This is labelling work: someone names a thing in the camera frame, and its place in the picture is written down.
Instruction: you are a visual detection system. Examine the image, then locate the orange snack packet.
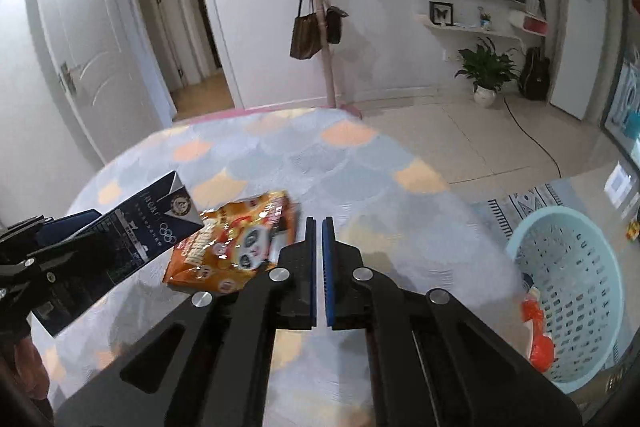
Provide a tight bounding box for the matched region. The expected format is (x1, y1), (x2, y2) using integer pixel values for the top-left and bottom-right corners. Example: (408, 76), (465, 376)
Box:
(164, 189), (299, 295)

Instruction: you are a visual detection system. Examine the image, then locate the dark blue carton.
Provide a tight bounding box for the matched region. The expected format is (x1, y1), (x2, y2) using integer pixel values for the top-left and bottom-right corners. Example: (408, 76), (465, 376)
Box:
(31, 171), (205, 338)

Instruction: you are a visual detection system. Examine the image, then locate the white hallway door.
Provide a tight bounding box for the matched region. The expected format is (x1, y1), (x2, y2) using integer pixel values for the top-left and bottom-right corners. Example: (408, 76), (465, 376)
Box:
(150, 0), (201, 88)

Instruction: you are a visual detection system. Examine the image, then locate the brown tote bag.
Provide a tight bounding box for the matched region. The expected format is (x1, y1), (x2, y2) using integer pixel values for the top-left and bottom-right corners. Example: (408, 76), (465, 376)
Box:
(290, 0), (323, 60)

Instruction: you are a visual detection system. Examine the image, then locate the potted green plant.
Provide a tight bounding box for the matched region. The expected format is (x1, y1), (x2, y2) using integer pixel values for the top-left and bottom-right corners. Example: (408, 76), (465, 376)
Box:
(454, 37), (521, 108)

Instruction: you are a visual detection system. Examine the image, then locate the white long wall shelf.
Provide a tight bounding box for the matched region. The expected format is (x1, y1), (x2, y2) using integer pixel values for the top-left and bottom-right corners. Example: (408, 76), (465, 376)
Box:
(417, 14), (521, 40)

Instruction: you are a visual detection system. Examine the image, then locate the pink coat rack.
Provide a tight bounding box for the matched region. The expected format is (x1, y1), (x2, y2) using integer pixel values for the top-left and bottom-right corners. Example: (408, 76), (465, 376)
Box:
(297, 0), (366, 120)

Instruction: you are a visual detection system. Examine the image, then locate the black butterfly frame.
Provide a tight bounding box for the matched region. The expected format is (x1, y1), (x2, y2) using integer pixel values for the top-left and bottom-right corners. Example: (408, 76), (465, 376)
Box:
(429, 1), (455, 26)

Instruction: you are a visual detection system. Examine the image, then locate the white standing air conditioner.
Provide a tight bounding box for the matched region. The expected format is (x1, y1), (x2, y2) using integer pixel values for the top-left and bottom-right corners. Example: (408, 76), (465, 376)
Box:
(550, 0), (608, 122)

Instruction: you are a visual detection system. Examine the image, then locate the white coffee table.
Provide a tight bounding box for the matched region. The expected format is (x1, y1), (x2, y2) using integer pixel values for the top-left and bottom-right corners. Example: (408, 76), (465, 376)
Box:
(565, 147), (640, 258)

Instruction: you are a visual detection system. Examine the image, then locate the pink and white box shelf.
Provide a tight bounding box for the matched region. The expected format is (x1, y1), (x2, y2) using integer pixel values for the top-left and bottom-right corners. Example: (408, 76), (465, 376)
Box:
(510, 9), (549, 36)

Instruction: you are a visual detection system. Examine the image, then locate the grey patterned rug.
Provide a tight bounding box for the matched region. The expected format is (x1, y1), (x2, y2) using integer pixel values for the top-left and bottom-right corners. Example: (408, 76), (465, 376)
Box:
(472, 179), (640, 408)

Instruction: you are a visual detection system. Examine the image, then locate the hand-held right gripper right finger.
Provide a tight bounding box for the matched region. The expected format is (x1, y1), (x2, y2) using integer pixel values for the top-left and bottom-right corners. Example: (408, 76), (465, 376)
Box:
(322, 216), (586, 427)

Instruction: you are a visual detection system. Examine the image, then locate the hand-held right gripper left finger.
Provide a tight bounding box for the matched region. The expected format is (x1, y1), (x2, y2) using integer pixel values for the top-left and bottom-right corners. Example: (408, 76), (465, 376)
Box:
(52, 217), (318, 427)

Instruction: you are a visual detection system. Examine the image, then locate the black guitar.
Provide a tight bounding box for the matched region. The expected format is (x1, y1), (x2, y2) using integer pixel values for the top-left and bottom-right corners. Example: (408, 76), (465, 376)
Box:
(519, 47), (552, 102)

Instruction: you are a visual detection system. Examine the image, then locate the black floor cable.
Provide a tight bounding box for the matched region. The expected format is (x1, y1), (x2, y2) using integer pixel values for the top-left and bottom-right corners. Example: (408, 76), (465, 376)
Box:
(502, 94), (563, 180)

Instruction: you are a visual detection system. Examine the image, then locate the black sliding glass door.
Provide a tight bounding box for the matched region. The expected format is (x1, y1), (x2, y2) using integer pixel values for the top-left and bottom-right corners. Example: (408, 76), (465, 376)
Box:
(600, 0), (640, 158)

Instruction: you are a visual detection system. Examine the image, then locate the light blue plastic basket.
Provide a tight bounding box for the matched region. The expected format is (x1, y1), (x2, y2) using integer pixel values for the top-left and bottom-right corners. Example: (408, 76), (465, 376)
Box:
(504, 207), (626, 394)

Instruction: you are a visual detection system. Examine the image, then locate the white room door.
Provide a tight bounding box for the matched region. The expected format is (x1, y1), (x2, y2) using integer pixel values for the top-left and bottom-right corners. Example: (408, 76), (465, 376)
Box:
(25, 0), (176, 168)

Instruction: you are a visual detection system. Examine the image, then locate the small black shoulder bag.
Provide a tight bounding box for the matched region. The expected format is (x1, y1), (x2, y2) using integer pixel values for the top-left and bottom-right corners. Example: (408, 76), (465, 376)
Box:
(325, 6), (348, 45)

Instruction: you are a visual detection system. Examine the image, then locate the red plastic bag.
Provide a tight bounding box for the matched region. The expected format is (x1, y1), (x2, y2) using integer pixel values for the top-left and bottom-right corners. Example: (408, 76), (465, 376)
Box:
(521, 287), (557, 368)

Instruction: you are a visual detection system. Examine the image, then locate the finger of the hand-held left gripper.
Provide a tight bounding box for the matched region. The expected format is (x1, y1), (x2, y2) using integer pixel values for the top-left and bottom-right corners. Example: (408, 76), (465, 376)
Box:
(0, 208), (101, 258)
(0, 229), (121, 303)

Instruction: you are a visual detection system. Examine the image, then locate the white washing machine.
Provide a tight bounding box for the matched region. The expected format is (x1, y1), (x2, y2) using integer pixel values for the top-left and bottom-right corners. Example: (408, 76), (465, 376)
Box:
(606, 49), (640, 142)

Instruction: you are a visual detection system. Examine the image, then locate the person's left forearm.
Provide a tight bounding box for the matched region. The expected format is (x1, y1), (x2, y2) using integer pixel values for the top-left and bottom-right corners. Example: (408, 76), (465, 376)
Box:
(12, 334), (53, 413)

